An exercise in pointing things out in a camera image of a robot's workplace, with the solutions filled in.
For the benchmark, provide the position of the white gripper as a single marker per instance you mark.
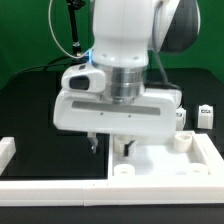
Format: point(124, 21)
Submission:
point(80, 106)

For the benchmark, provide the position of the black camera stand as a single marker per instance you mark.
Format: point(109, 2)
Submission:
point(73, 6)

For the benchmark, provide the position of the white square tabletop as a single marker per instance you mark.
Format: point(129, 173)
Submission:
point(185, 154)

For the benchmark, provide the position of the white obstacle fence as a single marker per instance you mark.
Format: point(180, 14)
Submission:
point(114, 191)

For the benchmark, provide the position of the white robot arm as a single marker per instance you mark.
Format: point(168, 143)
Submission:
point(108, 94)

